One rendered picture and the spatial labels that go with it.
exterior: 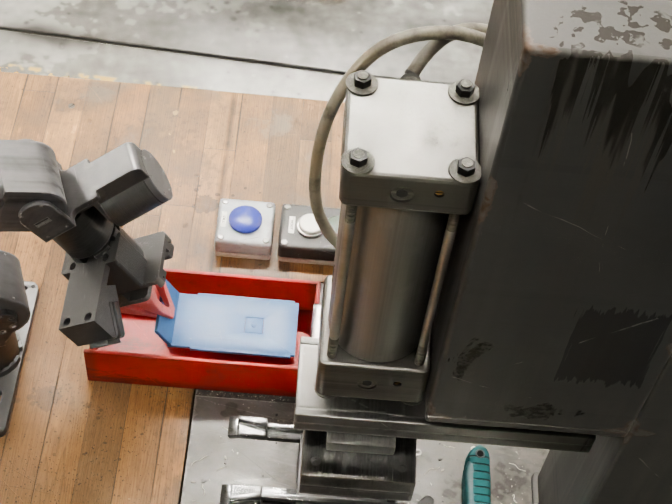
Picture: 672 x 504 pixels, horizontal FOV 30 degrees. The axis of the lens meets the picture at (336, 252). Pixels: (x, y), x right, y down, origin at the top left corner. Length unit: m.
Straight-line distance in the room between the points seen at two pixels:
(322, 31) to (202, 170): 1.53
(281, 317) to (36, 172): 0.35
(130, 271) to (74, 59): 1.77
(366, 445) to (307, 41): 2.05
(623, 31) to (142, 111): 1.03
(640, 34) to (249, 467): 0.79
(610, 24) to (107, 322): 0.68
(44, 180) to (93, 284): 0.13
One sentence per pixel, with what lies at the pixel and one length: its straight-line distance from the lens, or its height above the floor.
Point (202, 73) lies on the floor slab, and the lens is 2.98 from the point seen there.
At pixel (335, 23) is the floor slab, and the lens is 3.12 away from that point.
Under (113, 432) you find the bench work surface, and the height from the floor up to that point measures 0.90.
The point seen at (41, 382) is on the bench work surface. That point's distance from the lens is 1.44.
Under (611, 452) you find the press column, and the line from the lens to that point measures 1.10.
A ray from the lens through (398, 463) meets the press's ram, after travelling 1.11.
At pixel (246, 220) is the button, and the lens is 1.50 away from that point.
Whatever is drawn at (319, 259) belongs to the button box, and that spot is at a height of 0.91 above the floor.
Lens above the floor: 2.12
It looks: 53 degrees down
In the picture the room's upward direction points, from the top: 7 degrees clockwise
